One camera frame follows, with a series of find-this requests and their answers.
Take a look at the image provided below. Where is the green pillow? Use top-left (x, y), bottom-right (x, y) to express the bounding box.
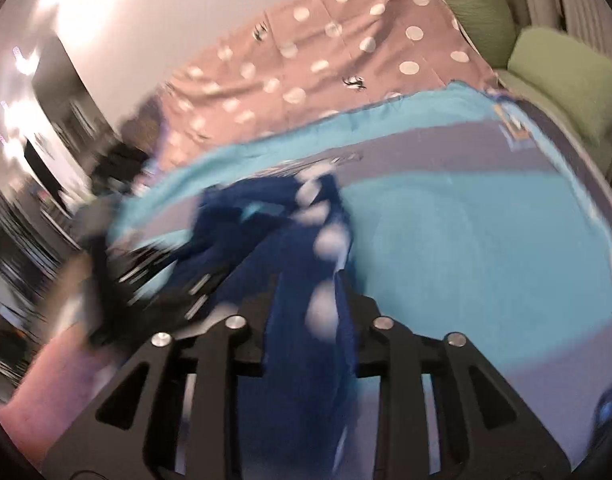
top-left (435, 0), bottom-right (518, 70)
top-left (501, 26), bottom-right (612, 173)

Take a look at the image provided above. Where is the blue and grey printed bedsheet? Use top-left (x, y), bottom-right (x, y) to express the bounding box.
top-left (103, 82), bottom-right (612, 480)

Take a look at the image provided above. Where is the purple patterned cloth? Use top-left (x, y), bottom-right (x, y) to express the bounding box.
top-left (118, 94), bottom-right (173, 148)

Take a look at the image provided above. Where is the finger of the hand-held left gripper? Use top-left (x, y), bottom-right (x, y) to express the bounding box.
top-left (113, 247), bottom-right (237, 328)

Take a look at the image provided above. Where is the dark blue star-print garment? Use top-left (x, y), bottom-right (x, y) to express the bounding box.
top-left (166, 164), bottom-right (362, 480)

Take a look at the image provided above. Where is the pink polka dot blanket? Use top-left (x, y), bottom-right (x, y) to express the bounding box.
top-left (153, 0), bottom-right (499, 171)

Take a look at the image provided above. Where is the black wall screen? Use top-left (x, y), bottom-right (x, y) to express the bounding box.
top-left (22, 137), bottom-right (74, 213)

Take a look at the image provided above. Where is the dark blue cloth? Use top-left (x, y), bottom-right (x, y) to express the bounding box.
top-left (588, 382), bottom-right (612, 463)

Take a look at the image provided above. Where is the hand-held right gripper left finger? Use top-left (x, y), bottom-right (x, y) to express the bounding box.
top-left (45, 292), bottom-right (282, 480)

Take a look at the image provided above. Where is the person's left forearm pink sleeve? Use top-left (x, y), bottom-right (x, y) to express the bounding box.
top-left (0, 327), bottom-right (154, 466)

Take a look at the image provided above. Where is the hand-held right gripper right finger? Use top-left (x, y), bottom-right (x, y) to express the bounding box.
top-left (333, 270), bottom-right (573, 480)

